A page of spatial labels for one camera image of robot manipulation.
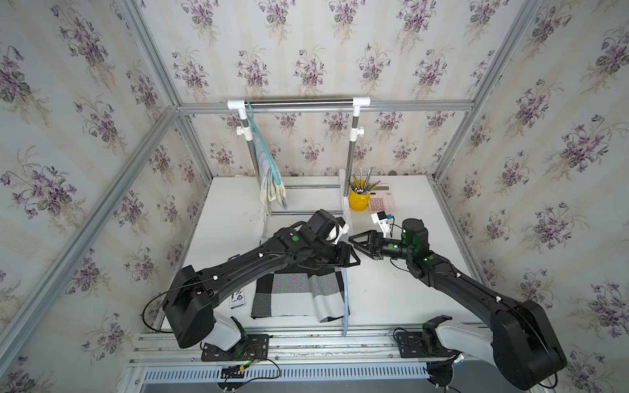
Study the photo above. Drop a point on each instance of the white steel clothes rack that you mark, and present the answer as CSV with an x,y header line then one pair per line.
x,y
313,143

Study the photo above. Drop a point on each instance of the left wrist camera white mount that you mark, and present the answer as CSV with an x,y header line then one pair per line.
x,y
339,229

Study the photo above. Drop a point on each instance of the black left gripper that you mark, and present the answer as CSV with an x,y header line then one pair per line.
x,y
344,259

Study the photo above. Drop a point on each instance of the pink calculator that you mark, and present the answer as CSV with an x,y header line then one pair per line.
x,y
381,199

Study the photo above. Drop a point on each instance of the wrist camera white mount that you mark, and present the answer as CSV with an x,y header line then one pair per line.
x,y
384,221
339,229

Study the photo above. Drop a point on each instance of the pencils in cup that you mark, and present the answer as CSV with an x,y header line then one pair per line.
x,y
362,185

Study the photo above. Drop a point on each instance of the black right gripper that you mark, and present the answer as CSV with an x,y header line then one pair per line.
x,y
373,250

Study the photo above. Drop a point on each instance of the aluminium mounting rail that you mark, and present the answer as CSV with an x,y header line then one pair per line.
x,y
287,345

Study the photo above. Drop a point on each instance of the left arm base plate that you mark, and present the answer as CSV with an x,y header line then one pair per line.
x,y
251,347

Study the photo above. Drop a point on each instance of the black white checkered scarf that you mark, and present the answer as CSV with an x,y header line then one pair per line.
x,y
298,292

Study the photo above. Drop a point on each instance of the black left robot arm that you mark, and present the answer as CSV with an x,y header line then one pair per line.
x,y
189,304

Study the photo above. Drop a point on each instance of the blue cream plaid scarf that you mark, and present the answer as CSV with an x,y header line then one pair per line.
x,y
272,188

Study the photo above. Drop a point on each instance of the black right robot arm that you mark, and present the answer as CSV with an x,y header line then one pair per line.
x,y
514,336

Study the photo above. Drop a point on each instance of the teal plastic hanger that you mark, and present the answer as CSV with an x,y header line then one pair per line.
x,y
247,119

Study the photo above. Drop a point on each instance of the yellow pencil cup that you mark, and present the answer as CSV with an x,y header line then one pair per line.
x,y
358,202

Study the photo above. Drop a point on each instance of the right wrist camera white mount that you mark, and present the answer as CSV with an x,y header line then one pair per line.
x,y
384,221

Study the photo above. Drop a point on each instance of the light blue plastic hanger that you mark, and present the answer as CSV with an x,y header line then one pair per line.
x,y
346,313

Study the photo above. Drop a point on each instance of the packaged pen blister pack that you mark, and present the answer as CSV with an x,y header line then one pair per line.
x,y
237,299

